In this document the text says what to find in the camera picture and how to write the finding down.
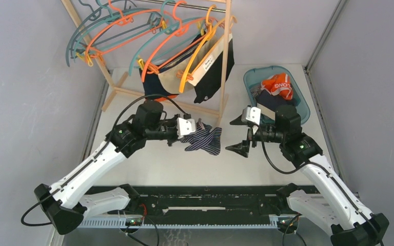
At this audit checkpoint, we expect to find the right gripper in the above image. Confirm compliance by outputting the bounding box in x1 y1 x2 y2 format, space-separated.
225 114 285 157

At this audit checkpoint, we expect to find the navy striped underwear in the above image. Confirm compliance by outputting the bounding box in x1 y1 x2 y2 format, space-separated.
180 118 222 156

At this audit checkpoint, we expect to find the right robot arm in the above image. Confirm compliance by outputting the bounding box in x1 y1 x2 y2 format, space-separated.
227 105 389 245

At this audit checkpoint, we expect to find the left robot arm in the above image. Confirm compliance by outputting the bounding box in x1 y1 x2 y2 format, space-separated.
21 95 196 235

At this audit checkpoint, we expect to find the navy orange-trimmed underwear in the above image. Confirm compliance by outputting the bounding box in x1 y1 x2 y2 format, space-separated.
138 34 202 101

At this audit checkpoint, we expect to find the navy underwear in basket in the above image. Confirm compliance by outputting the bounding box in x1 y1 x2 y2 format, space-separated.
256 90 298 120

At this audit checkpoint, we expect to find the beige underwear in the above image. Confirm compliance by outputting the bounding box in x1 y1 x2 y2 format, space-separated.
157 37 225 96

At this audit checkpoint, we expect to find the orange underwear in basket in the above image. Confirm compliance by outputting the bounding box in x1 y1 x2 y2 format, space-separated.
261 73 293 100

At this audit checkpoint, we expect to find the black white-banded underwear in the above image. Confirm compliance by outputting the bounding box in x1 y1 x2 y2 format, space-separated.
194 35 234 104

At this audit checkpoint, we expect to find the orange hanger with clips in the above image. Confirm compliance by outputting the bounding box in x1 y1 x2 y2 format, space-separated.
141 1 218 83

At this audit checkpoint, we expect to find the teal hanger with clips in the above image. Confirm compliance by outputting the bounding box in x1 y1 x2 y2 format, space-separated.
128 1 200 76

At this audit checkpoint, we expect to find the yellow hanger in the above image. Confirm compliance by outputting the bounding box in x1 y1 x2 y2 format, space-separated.
177 5 237 93

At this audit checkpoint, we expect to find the dark teal empty hanger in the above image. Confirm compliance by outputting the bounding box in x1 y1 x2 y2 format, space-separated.
65 0 164 67

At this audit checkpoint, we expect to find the teal plastic basket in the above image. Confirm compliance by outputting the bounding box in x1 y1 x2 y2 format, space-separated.
243 65 310 124

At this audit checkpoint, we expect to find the wooden clothes rack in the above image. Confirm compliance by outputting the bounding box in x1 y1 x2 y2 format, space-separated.
63 1 236 119

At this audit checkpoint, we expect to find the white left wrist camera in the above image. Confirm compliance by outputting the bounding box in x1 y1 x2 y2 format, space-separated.
176 117 196 139

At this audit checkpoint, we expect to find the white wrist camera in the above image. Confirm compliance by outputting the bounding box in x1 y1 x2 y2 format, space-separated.
176 117 196 139
244 106 261 125

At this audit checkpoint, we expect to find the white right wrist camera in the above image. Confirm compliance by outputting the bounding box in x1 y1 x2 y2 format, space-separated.
244 106 261 125

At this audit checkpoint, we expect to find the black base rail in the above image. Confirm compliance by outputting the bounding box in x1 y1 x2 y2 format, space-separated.
82 185 296 229

